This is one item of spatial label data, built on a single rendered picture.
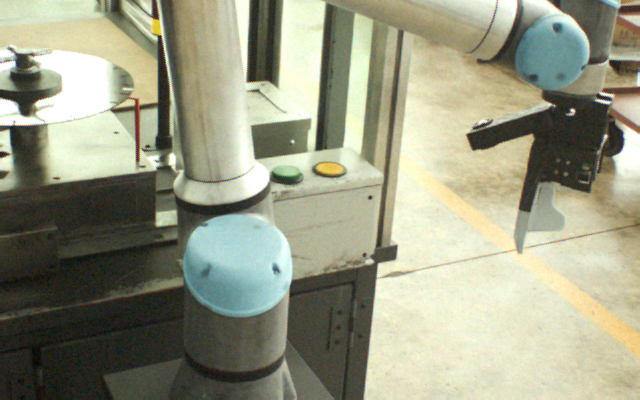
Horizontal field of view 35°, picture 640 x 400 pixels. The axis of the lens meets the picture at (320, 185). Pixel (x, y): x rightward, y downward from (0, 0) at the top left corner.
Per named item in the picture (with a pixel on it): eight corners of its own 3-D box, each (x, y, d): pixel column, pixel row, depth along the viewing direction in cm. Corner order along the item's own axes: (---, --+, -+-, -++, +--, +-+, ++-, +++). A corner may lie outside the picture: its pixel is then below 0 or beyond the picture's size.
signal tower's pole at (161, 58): (167, 144, 189) (168, 30, 180) (172, 149, 187) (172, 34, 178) (155, 146, 188) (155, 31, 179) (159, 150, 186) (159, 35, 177)
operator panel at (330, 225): (342, 232, 163) (349, 146, 156) (375, 264, 154) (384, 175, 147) (175, 261, 151) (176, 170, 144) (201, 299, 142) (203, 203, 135)
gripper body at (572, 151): (588, 199, 123) (606, 106, 118) (519, 183, 126) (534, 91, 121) (599, 176, 130) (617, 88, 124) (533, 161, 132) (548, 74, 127)
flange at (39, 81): (21, 67, 163) (20, 52, 162) (77, 80, 159) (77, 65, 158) (-27, 86, 154) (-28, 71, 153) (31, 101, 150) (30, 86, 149)
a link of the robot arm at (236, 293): (183, 375, 110) (184, 266, 104) (180, 307, 122) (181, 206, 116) (293, 371, 112) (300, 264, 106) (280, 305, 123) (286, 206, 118)
